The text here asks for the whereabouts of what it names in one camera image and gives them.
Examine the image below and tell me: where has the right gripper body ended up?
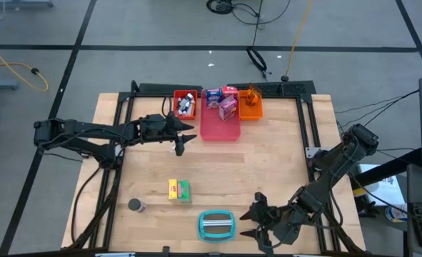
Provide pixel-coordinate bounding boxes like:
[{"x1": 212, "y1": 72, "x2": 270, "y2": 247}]
[{"x1": 255, "y1": 191, "x2": 304, "y2": 255}]

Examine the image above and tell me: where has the black clamp tool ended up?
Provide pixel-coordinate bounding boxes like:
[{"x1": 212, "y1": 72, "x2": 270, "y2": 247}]
[{"x1": 356, "y1": 195, "x2": 380, "y2": 218}]

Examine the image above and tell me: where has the grey workbench foot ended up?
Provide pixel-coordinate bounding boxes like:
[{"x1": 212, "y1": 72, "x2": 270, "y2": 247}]
[
  {"x1": 0, "y1": 79, "x2": 20, "y2": 91},
  {"x1": 0, "y1": 0, "x2": 54, "y2": 9}
]

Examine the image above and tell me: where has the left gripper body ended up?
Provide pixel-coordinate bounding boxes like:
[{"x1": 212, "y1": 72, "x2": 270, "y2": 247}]
[{"x1": 138, "y1": 113, "x2": 186, "y2": 157}]

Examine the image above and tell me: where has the black looped strap cable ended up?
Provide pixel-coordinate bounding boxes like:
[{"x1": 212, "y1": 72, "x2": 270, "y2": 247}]
[{"x1": 246, "y1": 46, "x2": 273, "y2": 81}]

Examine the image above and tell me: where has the yellow Corn Pops box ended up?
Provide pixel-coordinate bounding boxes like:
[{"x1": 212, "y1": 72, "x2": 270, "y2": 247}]
[{"x1": 167, "y1": 178, "x2": 179, "y2": 201}]

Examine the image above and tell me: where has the black-lidded spice jar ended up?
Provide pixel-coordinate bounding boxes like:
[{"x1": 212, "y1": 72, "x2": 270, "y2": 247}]
[{"x1": 127, "y1": 198, "x2": 148, "y2": 214}]

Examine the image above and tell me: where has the orange mesh basket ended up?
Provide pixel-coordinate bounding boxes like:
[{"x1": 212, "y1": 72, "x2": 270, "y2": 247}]
[{"x1": 238, "y1": 89, "x2": 264, "y2": 121}]

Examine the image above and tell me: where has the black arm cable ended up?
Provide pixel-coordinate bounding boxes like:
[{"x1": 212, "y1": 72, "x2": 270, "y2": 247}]
[{"x1": 70, "y1": 164, "x2": 104, "y2": 247}]

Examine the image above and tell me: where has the small round printed container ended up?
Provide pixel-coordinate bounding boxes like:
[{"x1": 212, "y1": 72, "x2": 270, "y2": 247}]
[{"x1": 384, "y1": 203, "x2": 408, "y2": 223}]

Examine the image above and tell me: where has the red mesh basket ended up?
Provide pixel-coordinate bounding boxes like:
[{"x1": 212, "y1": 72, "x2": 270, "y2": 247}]
[{"x1": 173, "y1": 89, "x2": 199, "y2": 121}]

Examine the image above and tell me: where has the black support bar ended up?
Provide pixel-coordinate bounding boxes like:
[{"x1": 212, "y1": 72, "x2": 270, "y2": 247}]
[{"x1": 351, "y1": 148, "x2": 422, "y2": 190}]

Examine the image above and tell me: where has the purple Raisin Bran box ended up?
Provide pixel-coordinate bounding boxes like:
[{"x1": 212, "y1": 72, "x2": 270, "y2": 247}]
[{"x1": 218, "y1": 95, "x2": 238, "y2": 122}]

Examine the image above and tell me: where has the brown snack packet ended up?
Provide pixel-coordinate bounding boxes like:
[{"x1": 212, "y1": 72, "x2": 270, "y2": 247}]
[{"x1": 245, "y1": 84, "x2": 262, "y2": 107}]

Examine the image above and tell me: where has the white paper sheet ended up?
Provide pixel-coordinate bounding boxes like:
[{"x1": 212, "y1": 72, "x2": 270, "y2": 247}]
[{"x1": 356, "y1": 163, "x2": 406, "y2": 207}]

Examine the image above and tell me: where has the pink plastic tray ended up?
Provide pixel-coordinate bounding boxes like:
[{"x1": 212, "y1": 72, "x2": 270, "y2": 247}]
[{"x1": 199, "y1": 89, "x2": 241, "y2": 142}]

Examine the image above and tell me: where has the blue Frosted Flakes box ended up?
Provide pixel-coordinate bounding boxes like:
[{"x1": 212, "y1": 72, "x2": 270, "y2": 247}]
[{"x1": 206, "y1": 88, "x2": 223, "y2": 109}]

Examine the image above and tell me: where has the long yellow cable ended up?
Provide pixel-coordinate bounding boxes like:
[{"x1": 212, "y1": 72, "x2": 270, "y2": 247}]
[{"x1": 283, "y1": 0, "x2": 314, "y2": 82}]

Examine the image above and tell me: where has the yellow looped cable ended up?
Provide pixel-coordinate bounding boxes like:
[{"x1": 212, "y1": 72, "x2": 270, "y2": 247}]
[{"x1": 0, "y1": 37, "x2": 50, "y2": 92}]

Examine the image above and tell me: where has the black floor cable bundle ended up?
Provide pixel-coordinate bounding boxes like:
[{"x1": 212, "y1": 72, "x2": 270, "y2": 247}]
[{"x1": 206, "y1": 0, "x2": 292, "y2": 26}]

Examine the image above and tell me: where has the green Apple Jacks box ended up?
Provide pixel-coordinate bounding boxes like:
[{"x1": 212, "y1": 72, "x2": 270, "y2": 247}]
[{"x1": 176, "y1": 180, "x2": 193, "y2": 204}]

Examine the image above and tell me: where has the teal box grater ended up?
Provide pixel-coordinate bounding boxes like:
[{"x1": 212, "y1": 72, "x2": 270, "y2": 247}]
[{"x1": 196, "y1": 209, "x2": 237, "y2": 244}]

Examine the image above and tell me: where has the red mini cereal box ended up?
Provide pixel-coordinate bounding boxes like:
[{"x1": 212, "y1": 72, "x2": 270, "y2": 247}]
[{"x1": 221, "y1": 86, "x2": 240, "y2": 101}]

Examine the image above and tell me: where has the black table frame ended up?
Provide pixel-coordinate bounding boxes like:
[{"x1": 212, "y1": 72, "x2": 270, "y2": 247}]
[{"x1": 67, "y1": 80, "x2": 368, "y2": 257}]

